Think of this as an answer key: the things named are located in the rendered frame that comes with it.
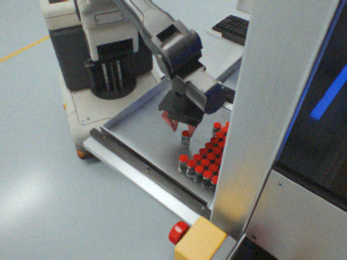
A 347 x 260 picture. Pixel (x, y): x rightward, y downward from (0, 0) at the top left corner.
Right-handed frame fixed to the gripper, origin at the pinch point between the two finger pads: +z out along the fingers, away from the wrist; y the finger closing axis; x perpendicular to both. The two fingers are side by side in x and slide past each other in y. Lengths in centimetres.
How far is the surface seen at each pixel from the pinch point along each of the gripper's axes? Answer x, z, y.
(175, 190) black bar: -14.9, 2.5, 4.6
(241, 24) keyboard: 73, 11, -5
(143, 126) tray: 0.5, 4.4, -12.0
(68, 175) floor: 16, 93, -77
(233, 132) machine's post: -22.4, -30.4, 15.6
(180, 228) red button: -27.2, -9.1, 11.2
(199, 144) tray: 1.0, 4.5, 4.2
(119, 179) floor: 26, 93, -49
